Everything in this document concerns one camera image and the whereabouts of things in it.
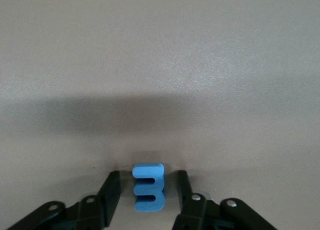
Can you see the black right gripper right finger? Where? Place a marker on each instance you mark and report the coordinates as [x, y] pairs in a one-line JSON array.
[[185, 187]]

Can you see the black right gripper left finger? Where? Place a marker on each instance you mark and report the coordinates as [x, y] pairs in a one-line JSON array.
[[112, 190]]

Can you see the blue foam letter E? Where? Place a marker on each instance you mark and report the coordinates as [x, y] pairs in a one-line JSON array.
[[157, 190]]

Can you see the brown table cover sheet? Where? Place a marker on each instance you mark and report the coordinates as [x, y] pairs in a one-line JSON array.
[[160, 64]]

